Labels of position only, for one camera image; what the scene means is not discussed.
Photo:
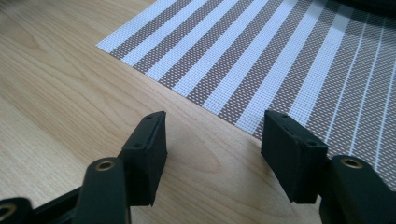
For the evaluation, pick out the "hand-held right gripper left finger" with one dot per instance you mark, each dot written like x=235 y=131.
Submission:
x=144 y=161

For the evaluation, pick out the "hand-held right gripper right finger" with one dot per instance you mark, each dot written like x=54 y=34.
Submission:
x=295 y=161

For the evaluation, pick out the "striped woven placemat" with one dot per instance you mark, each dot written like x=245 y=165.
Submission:
x=264 y=62

